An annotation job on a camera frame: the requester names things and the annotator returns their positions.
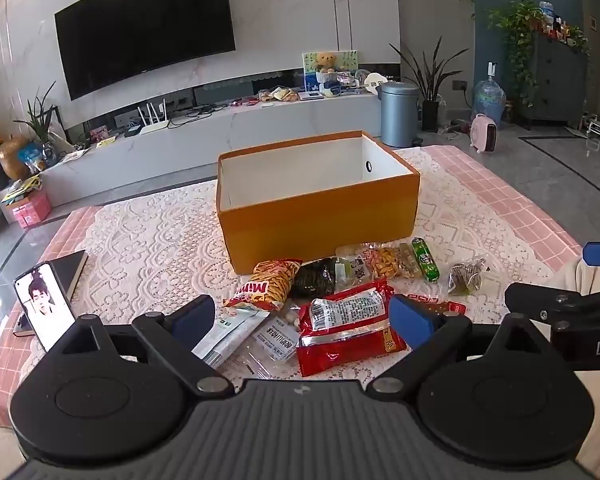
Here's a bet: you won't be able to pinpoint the white green snack packet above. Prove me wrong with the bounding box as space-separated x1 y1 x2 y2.
191 306 271 367

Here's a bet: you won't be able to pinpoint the large red snack bag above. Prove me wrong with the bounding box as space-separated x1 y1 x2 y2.
296 280 468 378

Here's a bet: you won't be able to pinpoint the blue water jug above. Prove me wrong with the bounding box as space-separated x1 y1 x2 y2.
472 61 507 126

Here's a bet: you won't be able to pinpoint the stack of papers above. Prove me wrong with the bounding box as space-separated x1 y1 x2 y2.
0 175 43 206

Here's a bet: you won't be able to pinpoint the black wall television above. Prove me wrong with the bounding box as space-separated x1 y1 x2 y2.
54 0 237 102

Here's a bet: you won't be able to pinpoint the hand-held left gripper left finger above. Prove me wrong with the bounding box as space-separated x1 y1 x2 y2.
55 294 236 397

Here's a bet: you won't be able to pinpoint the clear peanut snack bag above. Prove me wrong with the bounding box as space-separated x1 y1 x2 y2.
361 241 423 281

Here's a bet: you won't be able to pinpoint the white lace tablecloth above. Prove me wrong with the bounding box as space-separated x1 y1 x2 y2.
17 147 546 396

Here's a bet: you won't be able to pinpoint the pile of yellow snack packets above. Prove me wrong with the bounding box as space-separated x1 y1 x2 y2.
257 86 301 103

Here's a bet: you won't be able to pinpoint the pink cardboard box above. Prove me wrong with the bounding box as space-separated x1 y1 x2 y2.
4 191 52 228

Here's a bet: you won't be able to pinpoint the orange chip stick bag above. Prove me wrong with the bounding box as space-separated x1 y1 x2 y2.
222 258 303 312

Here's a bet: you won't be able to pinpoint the black book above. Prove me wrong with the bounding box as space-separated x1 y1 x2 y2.
12 250 89 338

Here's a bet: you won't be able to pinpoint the black cables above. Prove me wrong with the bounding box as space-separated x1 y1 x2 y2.
169 102 231 128

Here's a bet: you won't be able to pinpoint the smartphone with lit screen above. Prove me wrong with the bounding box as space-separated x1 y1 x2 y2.
13 261 77 353

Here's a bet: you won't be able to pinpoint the pink checked tablecloth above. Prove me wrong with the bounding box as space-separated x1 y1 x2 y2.
0 144 583 428

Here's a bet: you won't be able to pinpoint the green candy tube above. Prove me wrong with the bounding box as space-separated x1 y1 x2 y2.
411 236 441 282

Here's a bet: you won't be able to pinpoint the blue plastic bag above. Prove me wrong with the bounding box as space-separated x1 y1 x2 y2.
20 142 48 171

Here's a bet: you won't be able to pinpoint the white marble television console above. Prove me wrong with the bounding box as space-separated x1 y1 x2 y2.
40 87 386 206

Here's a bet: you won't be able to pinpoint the orange cardboard box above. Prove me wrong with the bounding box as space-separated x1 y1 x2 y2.
216 130 422 276

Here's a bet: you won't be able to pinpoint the potted long leaf plant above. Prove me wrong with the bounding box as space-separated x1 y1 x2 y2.
14 81 61 166

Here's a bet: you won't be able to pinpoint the pink space heater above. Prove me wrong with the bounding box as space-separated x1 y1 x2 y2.
470 113 502 154

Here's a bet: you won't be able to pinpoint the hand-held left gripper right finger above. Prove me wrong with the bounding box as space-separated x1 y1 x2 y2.
367 294 556 396

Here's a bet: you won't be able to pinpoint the dark grey cabinet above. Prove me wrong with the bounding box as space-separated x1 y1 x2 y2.
522 35 591 128

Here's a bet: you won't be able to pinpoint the grey blue trash bin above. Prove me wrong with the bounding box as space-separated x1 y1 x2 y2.
377 81 421 148

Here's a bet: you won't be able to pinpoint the dark seaweed packet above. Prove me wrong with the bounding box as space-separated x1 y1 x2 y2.
290 258 341 298

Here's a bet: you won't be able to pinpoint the potted snake plant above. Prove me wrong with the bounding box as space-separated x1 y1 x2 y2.
390 35 468 133

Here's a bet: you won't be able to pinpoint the row of small bottles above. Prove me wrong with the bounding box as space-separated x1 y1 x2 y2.
535 0 588 46

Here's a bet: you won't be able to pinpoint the clear white ball packet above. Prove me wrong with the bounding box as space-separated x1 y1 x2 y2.
232 310 301 378

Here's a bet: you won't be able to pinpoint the small dark snack packet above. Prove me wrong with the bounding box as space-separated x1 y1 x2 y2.
447 258 488 297

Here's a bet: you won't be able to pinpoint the white router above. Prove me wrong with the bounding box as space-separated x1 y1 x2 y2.
137 100 170 136

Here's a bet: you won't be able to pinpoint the trailing green pothos plant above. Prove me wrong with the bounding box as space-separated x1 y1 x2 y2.
487 0 546 106

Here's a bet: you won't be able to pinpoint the gold round vase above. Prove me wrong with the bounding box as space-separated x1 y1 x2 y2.
0 135 31 181

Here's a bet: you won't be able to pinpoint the green picture board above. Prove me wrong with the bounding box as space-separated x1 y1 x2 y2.
302 50 357 83

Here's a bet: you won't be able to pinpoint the clear packet black label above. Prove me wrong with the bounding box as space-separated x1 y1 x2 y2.
336 245 376 286

